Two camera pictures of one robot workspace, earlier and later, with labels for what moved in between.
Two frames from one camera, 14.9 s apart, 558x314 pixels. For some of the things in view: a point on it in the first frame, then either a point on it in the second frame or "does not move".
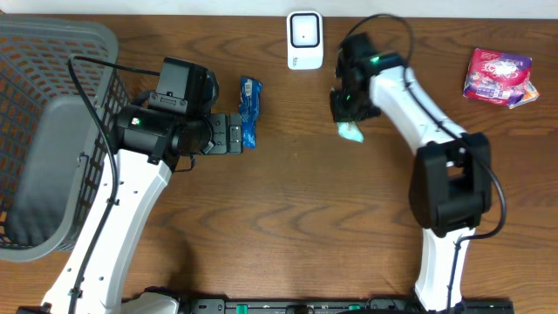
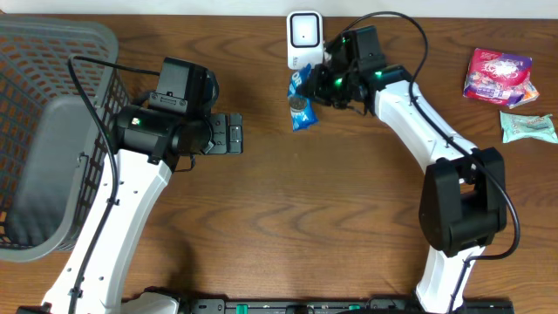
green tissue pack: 350,131 → 515,126
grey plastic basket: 52,146 does not move
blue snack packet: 248,110 → 302,113
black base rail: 346,305 does not move
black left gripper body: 220,133 does not move
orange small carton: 530,94 does not move
